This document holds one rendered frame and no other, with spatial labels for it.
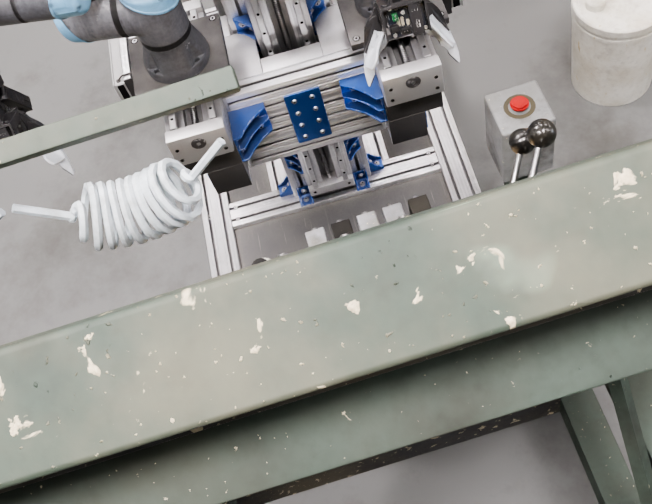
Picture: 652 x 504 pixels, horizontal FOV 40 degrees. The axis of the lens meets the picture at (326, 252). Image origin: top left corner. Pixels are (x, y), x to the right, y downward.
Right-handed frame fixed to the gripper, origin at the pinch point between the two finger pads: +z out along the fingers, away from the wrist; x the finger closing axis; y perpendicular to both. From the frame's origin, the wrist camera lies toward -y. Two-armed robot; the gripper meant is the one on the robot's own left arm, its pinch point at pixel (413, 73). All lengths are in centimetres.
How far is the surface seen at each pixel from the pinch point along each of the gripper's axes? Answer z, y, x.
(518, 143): 4.2, 26.5, 10.0
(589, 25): 46, -125, 66
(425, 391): 4, 73, -11
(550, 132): -1.4, 37.1, 12.1
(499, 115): 28, -38, 19
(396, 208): 45, -41, -7
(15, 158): -28, 72, -39
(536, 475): 134, -37, 13
